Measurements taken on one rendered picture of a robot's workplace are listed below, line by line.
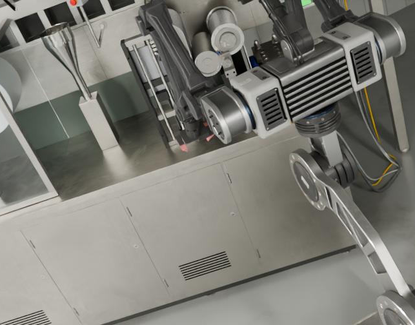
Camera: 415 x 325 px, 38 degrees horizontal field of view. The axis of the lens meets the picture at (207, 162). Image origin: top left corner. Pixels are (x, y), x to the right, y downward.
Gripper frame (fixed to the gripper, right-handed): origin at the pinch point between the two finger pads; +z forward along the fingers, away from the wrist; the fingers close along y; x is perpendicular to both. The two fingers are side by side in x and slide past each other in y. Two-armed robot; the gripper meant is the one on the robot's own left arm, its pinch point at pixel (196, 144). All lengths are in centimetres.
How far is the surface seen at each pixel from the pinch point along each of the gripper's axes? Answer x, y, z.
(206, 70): -39.9, -23.8, 11.7
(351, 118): -52, -127, 150
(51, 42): -75, 33, -9
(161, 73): -39.1, -3.1, -1.3
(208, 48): -45, -29, 5
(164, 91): -35.0, -1.0, 5.7
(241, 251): 22, -4, 76
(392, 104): -19, -125, 91
